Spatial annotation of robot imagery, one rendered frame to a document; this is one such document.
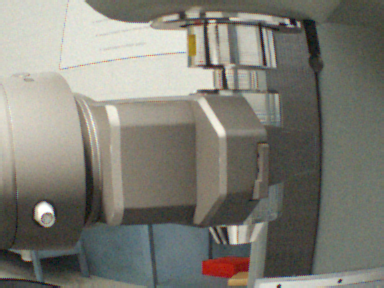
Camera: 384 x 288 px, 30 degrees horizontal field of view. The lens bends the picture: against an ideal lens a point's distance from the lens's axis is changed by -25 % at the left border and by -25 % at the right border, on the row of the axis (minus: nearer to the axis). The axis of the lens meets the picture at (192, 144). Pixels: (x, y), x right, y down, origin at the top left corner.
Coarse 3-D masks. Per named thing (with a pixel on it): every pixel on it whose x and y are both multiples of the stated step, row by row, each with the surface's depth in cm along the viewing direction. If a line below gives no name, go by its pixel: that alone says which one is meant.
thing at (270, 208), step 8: (256, 112) 42; (264, 112) 42; (272, 112) 42; (280, 112) 43; (264, 120) 42; (272, 120) 42; (280, 120) 43; (280, 184) 43; (272, 192) 43; (280, 192) 43; (264, 200) 42; (272, 200) 43; (280, 200) 43; (256, 208) 42; (264, 208) 42; (272, 208) 43; (280, 208) 43; (256, 216) 42; (264, 216) 42; (272, 216) 43; (232, 224) 42; (240, 224) 42; (248, 224) 42
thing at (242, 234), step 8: (256, 224) 43; (264, 224) 44; (216, 232) 43; (224, 232) 43; (232, 232) 43; (240, 232) 43; (248, 232) 43; (256, 232) 43; (216, 240) 44; (224, 240) 43; (232, 240) 43; (240, 240) 43; (248, 240) 43
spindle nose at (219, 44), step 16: (192, 32) 43; (208, 32) 42; (224, 32) 41; (240, 32) 41; (256, 32) 42; (272, 32) 43; (208, 48) 42; (224, 48) 42; (240, 48) 41; (256, 48) 42; (272, 48) 43; (192, 64) 43; (208, 64) 42; (224, 64) 42; (240, 64) 41; (256, 64) 42; (272, 64) 42
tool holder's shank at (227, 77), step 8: (216, 72) 43; (224, 72) 43; (232, 72) 43; (240, 72) 43; (248, 72) 43; (256, 72) 43; (216, 80) 43; (224, 80) 43; (232, 80) 43; (240, 80) 43; (248, 80) 43; (256, 80) 43; (216, 88) 44; (224, 88) 43; (232, 88) 43; (240, 88) 43; (248, 88) 43; (256, 88) 44
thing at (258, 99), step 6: (192, 90) 43; (198, 90) 43; (204, 90) 42; (210, 90) 42; (216, 90) 42; (222, 90) 42; (228, 90) 42; (234, 90) 42; (240, 90) 42; (246, 90) 42; (252, 90) 42; (258, 90) 42; (264, 90) 42; (270, 90) 43; (246, 96) 42; (252, 96) 42; (258, 96) 42; (264, 96) 42; (270, 96) 42; (276, 96) 43; (252, 102) 42; (258, 102) 42; (264, 102) 42; (270, 102) 42; (276, 102) 43; (252, 108) 42; (258, 108) 42; (264, 108) 42; (270, 108) 42; (276, 108) 43
